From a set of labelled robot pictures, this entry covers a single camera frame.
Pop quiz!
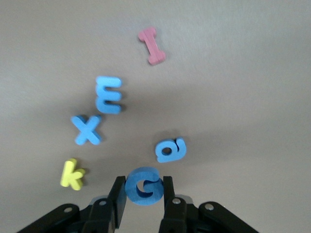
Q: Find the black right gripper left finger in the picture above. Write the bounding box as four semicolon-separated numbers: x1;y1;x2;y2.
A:
17;176;127;233

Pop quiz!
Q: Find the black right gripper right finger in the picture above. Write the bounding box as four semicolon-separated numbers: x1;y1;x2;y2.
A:
159;175;258;233

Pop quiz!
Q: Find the blue letter G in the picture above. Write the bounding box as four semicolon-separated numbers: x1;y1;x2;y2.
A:
124;166;165;206

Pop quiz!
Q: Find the blue letter a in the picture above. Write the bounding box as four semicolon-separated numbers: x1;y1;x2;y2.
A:
155;137;188;163

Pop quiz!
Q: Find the blue letter X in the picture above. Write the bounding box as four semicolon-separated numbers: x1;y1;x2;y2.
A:
70;115;102;146

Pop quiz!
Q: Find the blue letter E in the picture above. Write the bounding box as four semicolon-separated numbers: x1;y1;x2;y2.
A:
95;76;123;115

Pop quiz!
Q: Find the yellow letter K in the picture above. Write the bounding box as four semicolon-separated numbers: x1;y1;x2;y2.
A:
60;158;86;191

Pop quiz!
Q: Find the red letter I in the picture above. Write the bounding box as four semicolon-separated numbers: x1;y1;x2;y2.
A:
138;26;167;66

